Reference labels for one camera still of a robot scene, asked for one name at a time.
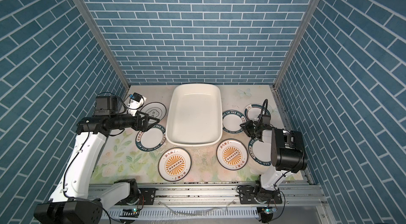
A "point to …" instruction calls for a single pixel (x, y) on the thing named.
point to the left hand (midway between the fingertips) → (152, 117)
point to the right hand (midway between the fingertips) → (240, 123)
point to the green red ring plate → (252, 111)
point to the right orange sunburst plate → (232, 154)
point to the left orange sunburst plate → (174, 164)
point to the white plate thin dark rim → (156, 109)
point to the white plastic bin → (194, 115)
